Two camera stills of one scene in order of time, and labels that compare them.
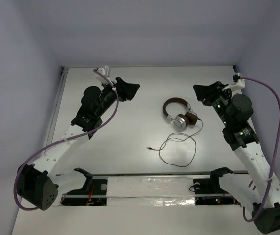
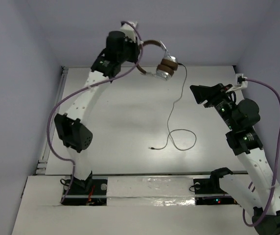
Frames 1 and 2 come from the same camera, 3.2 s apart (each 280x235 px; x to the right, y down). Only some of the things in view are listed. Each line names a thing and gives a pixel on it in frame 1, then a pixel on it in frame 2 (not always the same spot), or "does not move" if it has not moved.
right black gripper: (210, 91) does not move
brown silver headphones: (182, 121) to (168, 65)
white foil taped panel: (146, 191) does not move
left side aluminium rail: (58, 96) does not move
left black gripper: (119, 89) to (135, 51)
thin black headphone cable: (179, 138) to (177, 129)
